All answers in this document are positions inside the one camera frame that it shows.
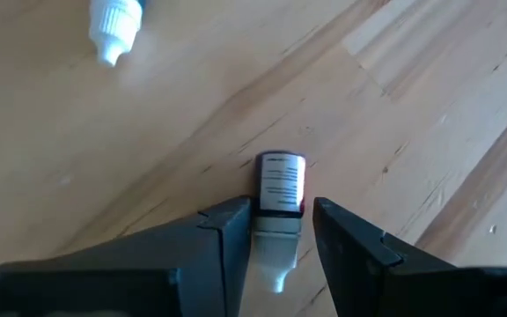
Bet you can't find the small maroon bottle white label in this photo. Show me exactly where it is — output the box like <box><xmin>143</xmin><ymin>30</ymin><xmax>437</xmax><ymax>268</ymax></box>
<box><xmin>250</xmin><ymin>151</ymin><xmax>307</xmax><ymax>295</ymax></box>

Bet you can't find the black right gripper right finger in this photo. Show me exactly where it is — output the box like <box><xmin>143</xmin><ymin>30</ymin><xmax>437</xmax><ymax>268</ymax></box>
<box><xmin>312</xmin><ymin>196</ymin><xmax>507</xmax><ymax>317</ymax></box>

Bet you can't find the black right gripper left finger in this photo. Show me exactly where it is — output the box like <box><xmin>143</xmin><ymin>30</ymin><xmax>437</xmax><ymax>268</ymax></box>
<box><xmin>0</xmin><ymin>195</ymin><xmax>254</xmax><ymax>317</ymax></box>

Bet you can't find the small blue coloring bottle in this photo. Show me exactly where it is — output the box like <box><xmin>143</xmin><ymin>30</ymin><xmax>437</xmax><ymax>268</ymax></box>
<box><xmin>87</xmin><ymin>0</ymin><xmax>148</xmax><ymax>68</ymax></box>

